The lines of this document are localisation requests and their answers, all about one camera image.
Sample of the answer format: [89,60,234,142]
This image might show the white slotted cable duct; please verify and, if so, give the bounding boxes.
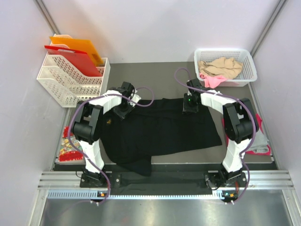
[47,190,234,200]

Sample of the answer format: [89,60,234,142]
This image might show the folded magenta t-shirt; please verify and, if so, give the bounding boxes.
[221,113,271,156]

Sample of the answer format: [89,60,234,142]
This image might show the purple cable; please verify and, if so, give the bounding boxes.
[174,67,257,204]
[66,86,155,205]

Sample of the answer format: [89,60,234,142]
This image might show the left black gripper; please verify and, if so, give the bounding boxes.
[113,100,135,120]

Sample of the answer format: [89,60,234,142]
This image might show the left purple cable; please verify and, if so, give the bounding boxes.
[66,86,155,205]

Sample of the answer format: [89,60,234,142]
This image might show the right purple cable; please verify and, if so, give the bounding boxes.
[174,67,257,204]

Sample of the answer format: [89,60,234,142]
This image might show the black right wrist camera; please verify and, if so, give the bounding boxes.
[186,78,208,94]

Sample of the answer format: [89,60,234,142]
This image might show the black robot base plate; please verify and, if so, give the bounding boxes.
[80,164,246,196]

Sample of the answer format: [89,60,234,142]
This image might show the aluminium frame rail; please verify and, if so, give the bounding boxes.
[38,170,294,190]

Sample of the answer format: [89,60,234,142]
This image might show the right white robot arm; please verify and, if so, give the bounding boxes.
[184,79,259,186]

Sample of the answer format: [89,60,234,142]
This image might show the black t-shirt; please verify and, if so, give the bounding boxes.
[100,98,222,176]

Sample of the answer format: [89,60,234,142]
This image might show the white perforated file organizer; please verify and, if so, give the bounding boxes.
[37,42,111,108]

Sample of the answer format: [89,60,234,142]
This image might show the red children's book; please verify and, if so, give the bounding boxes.
[58,126,85,164]

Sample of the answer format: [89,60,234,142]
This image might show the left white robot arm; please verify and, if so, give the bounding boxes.
[71,82,141,188]

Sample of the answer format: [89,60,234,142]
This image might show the pink t-shirt in basket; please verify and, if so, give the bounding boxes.
[199,73,227,89]

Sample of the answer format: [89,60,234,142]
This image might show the beige t-shirt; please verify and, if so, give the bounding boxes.
[198,57,244,80]

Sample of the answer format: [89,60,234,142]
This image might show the folded grey t-shirt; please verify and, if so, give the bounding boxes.
[249,130,269,153]

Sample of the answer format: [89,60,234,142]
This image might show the white plastic laundry basket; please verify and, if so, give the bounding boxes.
[194,48,257,88]

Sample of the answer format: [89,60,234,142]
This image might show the red folder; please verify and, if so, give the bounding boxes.
[44,45,103,77]

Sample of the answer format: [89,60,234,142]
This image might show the orange folder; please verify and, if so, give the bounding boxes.
[49,35,104,67]

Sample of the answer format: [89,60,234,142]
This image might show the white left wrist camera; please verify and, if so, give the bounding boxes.
[128,93,141,107]

